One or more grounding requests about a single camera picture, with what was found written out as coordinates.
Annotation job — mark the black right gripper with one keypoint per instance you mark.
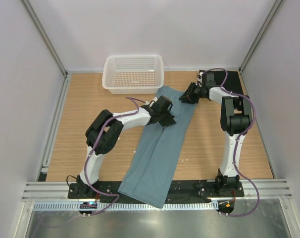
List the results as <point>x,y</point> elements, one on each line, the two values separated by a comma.
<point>187,96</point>

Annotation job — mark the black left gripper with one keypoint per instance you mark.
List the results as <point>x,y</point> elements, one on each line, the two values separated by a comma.
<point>169,121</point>

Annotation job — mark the teal blue t-shirt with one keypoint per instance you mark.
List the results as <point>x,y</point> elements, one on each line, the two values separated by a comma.
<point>149,177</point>

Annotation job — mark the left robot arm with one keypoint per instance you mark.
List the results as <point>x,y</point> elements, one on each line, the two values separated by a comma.
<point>103,134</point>

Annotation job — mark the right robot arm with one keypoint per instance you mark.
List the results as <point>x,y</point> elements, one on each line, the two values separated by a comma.
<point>236,119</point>

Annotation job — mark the folded black t-shirt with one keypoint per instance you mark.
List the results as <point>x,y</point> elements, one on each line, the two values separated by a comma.
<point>215,78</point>

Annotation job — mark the white perforated plastic basket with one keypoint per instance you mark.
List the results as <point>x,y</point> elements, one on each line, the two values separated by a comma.
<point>133,74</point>

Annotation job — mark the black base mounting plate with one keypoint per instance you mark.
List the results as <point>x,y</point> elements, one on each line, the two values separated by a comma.
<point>180,192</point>

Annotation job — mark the aluminium front frame rail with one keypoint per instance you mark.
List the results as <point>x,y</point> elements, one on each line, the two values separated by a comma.
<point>56,191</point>

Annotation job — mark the slotted grey cable duct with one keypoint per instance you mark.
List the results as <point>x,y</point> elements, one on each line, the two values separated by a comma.
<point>91,206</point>

